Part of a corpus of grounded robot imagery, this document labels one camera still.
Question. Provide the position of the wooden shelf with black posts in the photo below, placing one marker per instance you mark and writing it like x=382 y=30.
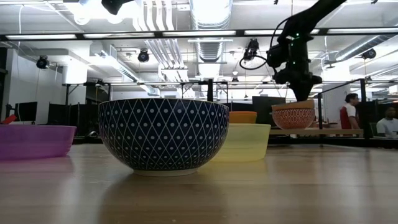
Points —
x=326 y=132

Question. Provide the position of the black overhead frame bar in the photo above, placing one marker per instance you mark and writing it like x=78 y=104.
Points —
x=124 y=39

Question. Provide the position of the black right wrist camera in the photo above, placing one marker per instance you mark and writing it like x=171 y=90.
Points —
x=276 y=56

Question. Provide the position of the orange plastic bowl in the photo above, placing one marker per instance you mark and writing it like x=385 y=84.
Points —
x=242 y=117

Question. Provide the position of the standing person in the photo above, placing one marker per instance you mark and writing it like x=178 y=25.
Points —
x=349 y=113

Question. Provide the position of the navy diamond-pattern ceramic bowl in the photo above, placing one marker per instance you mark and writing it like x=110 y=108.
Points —
x=163 y=137

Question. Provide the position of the red object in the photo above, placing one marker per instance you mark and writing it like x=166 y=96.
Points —
x=7 y=119

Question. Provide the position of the dark office partition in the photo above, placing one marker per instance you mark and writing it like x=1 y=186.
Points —
x=73 y=119

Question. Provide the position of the yellow translucent plastic bowl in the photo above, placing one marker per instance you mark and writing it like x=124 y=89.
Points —
x=248 y=141

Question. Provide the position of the seated person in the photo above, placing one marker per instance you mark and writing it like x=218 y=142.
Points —
x=387 y=124

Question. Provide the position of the large dark monitor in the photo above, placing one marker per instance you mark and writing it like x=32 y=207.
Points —
x=264 y=105

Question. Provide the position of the purple plastic bowl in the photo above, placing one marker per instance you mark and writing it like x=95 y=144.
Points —
x=34 y=141

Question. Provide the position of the white cabinet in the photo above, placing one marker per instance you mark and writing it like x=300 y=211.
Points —
x=334 y=99

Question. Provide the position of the red wave-pattern ceramic bowl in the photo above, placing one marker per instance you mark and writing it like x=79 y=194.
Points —
x=293 y=119

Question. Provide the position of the black hanging camera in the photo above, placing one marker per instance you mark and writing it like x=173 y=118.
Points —
x=252 y=48

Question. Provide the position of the black ceiling spot camera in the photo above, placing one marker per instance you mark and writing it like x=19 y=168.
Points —
x=143 y=56
x=42 y=62
x=369 y=53

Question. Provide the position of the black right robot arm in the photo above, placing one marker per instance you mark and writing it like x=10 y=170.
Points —
x=311 y=15

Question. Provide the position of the silver ceiling air duct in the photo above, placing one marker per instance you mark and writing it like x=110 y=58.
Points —
x=211 y=18

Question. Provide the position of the black computer monitor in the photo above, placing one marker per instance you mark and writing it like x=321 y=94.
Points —
x=25 y=111

